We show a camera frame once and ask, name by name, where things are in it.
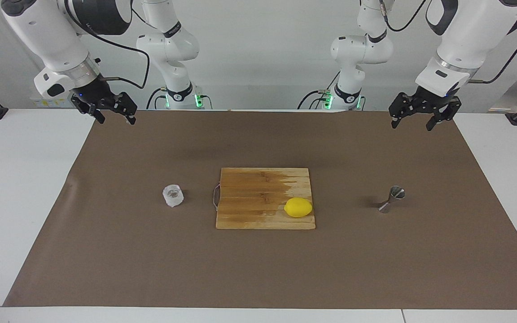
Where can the yellow white small boxes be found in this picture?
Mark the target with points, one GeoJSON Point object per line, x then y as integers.
{"type": "Point", "coordinates": [43, 102]}

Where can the metal double jigger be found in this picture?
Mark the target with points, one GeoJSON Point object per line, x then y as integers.
{"type": "Point", "coordinates": [393, 197]}

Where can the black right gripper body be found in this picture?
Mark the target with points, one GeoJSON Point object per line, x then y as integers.
{"type": "Point", "coordinates": [96, 93]}

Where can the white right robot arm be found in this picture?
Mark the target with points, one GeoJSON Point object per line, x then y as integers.
{"type": "Point", "coordinates": [52, 31]}

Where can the clear faceted glass cup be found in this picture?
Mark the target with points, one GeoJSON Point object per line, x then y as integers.
{"type": "Point", "coordinates": [173, 196]}

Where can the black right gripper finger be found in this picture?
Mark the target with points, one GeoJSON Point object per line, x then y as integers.
{"type": "Point", "coordinates": [87, 107]}
{"type": "Point", "coordinates": [124, 104]}

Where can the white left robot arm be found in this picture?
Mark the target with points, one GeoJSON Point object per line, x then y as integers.
{"type": "Point", "coordinates": [469, 36]}

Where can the brown table mat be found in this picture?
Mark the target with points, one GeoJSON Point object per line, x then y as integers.
{"type": "Point", "coordinates": [258, 269]}

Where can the yellow lemon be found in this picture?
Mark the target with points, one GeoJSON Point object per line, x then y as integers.
{"type": "Point", "coordinates": [298, 207]}

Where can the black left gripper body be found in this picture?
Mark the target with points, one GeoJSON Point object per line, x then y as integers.
{"type": "Point", "coordinates": [433, 102]}

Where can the wooden cutting board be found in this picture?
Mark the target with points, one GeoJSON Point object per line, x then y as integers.
{"type": "Point", "coordinates": [258, 202]}

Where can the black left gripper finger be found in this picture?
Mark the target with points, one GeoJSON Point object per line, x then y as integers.
{"type": "Point", "coordinates": [447, 114]}
{"type": "Point", "coordinates": [402, 105]}

